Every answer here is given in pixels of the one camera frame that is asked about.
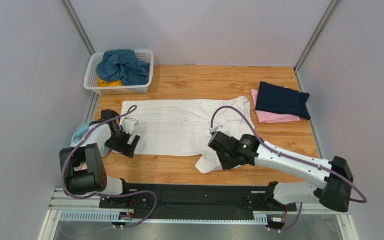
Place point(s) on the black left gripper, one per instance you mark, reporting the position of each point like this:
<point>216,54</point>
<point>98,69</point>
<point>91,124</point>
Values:
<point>126,148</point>

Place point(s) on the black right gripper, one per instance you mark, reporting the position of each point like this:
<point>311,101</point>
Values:
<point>219,146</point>

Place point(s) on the white t-shirt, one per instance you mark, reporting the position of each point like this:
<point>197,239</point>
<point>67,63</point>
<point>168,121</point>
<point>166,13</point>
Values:
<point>181,128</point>

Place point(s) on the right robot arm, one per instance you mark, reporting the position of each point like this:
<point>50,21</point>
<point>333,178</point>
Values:
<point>328,182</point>

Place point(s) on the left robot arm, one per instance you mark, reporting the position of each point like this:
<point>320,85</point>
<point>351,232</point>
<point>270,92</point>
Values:
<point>83,174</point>

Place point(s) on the folded pink t-shirt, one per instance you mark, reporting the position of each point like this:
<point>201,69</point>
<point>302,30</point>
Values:
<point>265,117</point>

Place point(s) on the yellow t-shirt in basket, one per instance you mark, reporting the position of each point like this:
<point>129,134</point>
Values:
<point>105,84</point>

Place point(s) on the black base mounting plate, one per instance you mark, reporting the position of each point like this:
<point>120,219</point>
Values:
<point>196,202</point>

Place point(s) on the white plastic laundry basket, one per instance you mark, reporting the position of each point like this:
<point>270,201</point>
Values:
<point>91,76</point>

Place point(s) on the folded navy t-shirt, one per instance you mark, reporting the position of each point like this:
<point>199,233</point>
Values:
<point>281,100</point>

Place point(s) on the crumpled blue t-shirt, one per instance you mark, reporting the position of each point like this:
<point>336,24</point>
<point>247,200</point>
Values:
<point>124,65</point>

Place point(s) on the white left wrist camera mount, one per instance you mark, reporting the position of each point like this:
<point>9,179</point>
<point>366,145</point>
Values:
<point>128,125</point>

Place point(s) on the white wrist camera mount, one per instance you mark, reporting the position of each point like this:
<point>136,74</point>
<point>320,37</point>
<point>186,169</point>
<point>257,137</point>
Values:
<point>128,125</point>
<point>213,130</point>

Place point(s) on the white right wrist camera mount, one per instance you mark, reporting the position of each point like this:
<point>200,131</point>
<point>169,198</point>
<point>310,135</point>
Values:
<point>213,130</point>

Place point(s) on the left corner aluminium post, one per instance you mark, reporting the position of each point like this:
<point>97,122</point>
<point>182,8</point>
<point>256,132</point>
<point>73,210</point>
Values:
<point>76,22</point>

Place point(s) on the corner aluminium post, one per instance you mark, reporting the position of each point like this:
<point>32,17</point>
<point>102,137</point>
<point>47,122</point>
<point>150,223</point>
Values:
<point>324,21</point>
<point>76,22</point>

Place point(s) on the right corner aluminium post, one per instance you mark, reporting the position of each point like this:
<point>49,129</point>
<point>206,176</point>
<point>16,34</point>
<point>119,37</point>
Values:
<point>324,21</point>

